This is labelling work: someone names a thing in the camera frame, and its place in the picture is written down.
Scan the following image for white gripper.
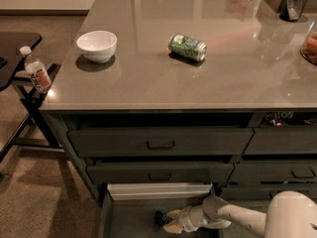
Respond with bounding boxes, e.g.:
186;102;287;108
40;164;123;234
162;205;210;234

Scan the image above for blue rxbar snack bar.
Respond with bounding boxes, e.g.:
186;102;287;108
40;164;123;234
155;211;173;226

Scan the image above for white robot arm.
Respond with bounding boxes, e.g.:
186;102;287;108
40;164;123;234
162;190;317;238

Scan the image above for open bottom left drawer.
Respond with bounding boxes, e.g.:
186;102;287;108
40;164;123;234
97;181;224;238

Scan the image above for bottom right dark drawer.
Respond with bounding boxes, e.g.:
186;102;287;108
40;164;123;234
216;183;317;200

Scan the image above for dark drawer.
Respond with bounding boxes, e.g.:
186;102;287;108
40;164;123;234
67;127;253;158
229;160;317;182
216;183;317;200
86;162;234;184
245;126;317;155

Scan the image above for middle left dark drawer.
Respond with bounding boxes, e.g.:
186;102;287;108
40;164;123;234
86;162;234;184

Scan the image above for middle right dark drawer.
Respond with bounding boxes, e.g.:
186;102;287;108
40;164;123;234
229;160;317;182

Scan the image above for top left dark drawer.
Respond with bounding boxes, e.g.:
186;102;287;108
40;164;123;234
67;127;253;158

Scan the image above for top right dark drawer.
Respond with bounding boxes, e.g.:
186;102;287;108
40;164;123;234
245;126;317;155

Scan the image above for chip bags in drawer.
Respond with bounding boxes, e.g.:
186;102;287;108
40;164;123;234
264;111;317;126

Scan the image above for green soda can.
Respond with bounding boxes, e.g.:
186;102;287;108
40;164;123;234
168;34;207;62

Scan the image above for white ceramic bowl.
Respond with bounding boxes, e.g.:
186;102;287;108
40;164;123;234
76;31;117;63

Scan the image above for dark side table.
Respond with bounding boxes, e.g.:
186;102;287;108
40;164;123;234
0;32;60;161

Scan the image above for clear water bottle orange label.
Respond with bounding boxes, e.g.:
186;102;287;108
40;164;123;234
20;46;52;93

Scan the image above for glass jar with snacks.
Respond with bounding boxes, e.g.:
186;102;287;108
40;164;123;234
300;20;317;65

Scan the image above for dark metal container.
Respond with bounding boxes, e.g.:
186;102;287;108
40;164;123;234
279;0;308;22

